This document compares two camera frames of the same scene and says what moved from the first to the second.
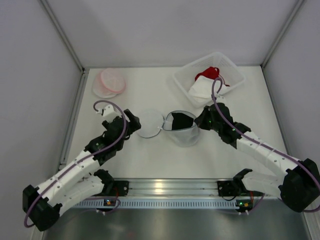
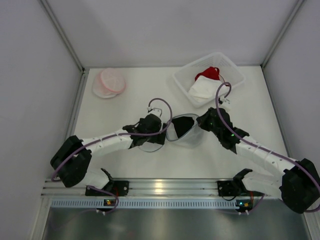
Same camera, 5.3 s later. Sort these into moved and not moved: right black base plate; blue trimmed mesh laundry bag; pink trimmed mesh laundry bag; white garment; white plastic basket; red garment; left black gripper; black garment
Moved: left black gripper; blue trimmed mesh laundry bag; black garment
Not moved: white plastic basket; pink trimmed mesh laundry bag; red garment; right black base plate; white garment
